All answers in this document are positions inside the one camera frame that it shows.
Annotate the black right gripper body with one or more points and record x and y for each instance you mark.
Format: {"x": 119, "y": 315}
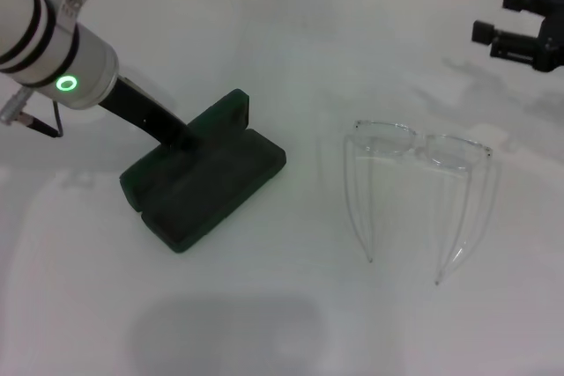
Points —
{"x": 553, "y": 37}

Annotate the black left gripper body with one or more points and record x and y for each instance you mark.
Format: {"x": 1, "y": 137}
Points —
{"x": 145, "y": 114}

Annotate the green glasses case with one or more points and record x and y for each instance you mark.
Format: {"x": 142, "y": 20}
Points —
{"x": 211, "y": 182}

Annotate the clear white glasses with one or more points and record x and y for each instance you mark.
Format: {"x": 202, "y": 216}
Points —
{"x": 388, "y": 142}

